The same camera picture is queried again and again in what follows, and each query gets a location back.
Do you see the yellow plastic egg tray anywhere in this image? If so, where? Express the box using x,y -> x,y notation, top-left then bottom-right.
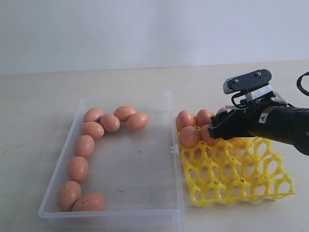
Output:
177,114 -> 295,206

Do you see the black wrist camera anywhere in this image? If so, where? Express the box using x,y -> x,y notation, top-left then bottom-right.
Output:
223,69 -> 275,103

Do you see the black cable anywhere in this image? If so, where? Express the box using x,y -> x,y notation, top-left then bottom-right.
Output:
230,71 -> 309,108

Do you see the clear plastic bin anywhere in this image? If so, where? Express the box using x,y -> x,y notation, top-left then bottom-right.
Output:
38,91 -> 184,232

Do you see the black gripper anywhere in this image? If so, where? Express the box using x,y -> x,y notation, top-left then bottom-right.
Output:
208,106 -> 309,155

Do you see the brown egg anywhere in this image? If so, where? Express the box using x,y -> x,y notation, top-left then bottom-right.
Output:
216,107 -> 230,114
176,110 -> 194,131
71,193 -> 105,212
127,112 -> 149,131
179,126 -> 199,147
114,105 -> 136,122
199,124 -> 219,145
67,156 -> 89,183
196,109 -> 212,128
57,181 -> 82,212
81,121 -> 105,140
84,108 -> 104,122
74,135 -> 95,159
99,114 -> 120,132

